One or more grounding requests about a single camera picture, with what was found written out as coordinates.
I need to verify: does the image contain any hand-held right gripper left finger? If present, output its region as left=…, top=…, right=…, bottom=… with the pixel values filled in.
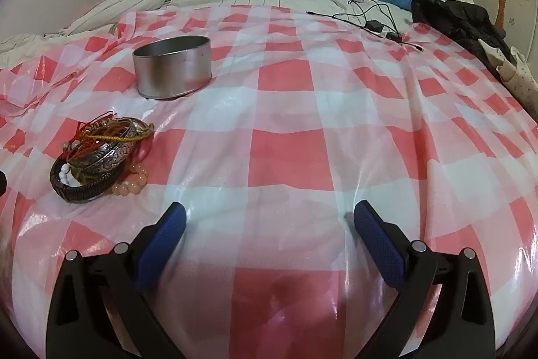
left=45, top=201, right=198, bottom=359

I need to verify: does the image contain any red string bracelet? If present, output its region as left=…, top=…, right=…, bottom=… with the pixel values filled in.
left=62, top=111, right=117, bottom=160

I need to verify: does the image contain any black braided bracelet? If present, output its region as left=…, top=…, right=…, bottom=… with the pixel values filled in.
left=49, top=156, right=129, bottom=204

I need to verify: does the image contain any white bead bracelet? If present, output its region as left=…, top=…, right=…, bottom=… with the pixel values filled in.
left=58, top=165, right=81, bottom=188

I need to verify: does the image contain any thin silver bangle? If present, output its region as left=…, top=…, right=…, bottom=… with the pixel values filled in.
left=110, top=116, right=155, bottom=142

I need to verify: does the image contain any black jacket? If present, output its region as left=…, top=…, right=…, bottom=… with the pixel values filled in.
left=411, top=0, right=515, bottom=67

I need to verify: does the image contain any white patterned cloth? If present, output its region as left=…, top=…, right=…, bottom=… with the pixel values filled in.
left=477, top=37, right=538, bottom=111

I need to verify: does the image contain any wide carved silver bangle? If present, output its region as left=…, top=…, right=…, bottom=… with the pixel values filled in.
left=67, top=138, right=137, bottom=176

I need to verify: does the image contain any oval silver metal tin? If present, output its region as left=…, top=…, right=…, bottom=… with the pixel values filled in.
left=132, top=35, right=213, bottom=100

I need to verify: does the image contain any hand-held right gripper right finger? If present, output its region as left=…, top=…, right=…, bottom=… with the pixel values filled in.
left=353, top=200, right=497, bottom=359

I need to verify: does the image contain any gold cord bracelet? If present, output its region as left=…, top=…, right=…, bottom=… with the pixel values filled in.
left=82, top=123, right=155, bottom=144

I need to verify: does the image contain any black cable with adapters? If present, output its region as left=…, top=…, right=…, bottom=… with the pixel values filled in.
left=307, top=0, right=425, bottom=50

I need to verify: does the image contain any pink bead bracelet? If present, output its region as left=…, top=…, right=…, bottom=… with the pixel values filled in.
left=110, top=160, right=151, bottom=196

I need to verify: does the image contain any red white checkered plastic sheet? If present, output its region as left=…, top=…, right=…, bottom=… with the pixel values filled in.
left=0, top=1, right=538, bottom=359

